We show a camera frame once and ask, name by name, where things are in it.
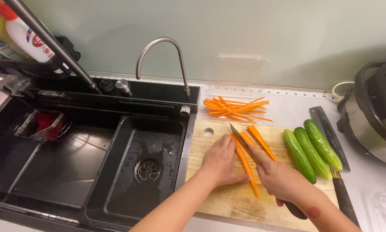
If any person's left hand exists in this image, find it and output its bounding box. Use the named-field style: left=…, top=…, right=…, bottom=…
left=199, top=133, right=250, bottom=189

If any green cucumber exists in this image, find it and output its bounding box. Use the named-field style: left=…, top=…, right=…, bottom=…
left=303, top=119, right=343, bottom=171
left=293, top=127, right=333, bottom=181
left=283, top=128, right=317, bottom=185

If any curved steel faucet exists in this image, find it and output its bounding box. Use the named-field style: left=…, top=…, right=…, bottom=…
left=135, top=37, right=191, bottom=97

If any round sink drain strainer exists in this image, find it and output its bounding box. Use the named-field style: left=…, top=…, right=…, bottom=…
left=134, top=157, right=162, bottom=184

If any steel cleaver with dark handle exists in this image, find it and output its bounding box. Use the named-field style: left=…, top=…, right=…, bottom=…
left=309, top=106, right=361, bottom=228

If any black kitchen sink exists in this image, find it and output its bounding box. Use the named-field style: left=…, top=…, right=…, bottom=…
left=0, top=77, right=201, bottom=232

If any kitchen knife with dark handle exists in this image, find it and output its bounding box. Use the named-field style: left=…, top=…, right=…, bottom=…
left=229, top=123, right=308, bottom=220

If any black round sink knob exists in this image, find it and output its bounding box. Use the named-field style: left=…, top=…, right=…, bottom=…
left=99, top=79, right=115, bottom=93

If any long orange carrot slice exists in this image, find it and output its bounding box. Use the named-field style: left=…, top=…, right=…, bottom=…
left=230, top=133, right=260, bottom=199

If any clear plastic tray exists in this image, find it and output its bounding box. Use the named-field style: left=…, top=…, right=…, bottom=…
left=203, top=86, right=275, bottom=125

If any black and steel cooker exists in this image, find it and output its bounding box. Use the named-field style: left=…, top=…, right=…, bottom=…
left=336, top=59, right=386, bottom=170

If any small orange carrot piece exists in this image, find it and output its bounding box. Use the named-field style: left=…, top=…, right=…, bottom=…
left=240, top=131, right=257, bottom=148

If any steel round sink knob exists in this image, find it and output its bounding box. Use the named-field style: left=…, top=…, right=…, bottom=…
left=115, top=79, right=133, bottom=97

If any person's right hand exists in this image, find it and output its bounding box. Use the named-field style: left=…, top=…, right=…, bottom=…
left=248, top=144, right=310, bottom=207

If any clear plastic container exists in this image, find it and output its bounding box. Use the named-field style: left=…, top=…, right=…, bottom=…
left=361, top=191, right=386, bottom=232

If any white power cable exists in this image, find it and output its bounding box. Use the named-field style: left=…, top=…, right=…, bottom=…
left=331, top=81, right=355, bottom=102

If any steel wire sink basket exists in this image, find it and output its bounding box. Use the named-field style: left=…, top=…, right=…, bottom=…
left=14, top=108, right=72, bottom=143

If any wooden cutting board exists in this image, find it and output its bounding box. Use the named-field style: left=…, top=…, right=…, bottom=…
left=185, top=119, right=339, bottom=232

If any straight steel faucet pipe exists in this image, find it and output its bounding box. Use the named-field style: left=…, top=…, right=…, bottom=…
left=2, top=0, right=103, bottom=95

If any thick orange carrot piece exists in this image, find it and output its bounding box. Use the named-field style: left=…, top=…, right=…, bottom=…
left=247, top=125, right=278, bottom=162

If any pile of carrot sticks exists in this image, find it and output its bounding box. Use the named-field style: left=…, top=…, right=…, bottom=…
left=203, top=95, right=274, bottom=123

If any red scrubbing sponge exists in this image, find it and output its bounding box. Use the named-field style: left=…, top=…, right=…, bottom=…
left=34, top=111, right=64, bottom=142

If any black rack with bottles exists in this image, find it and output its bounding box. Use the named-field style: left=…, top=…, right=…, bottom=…
left=0, top=0, right=81, bottom=80

